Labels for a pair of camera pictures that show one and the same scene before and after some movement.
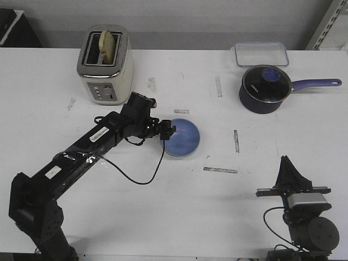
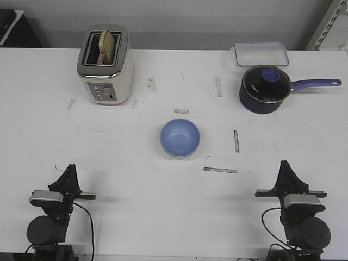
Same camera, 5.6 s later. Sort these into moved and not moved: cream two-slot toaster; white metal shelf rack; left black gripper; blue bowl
Moved: left black gripper
Not moved: white metal shelf rack; cream two-slot toaster; blue bowl
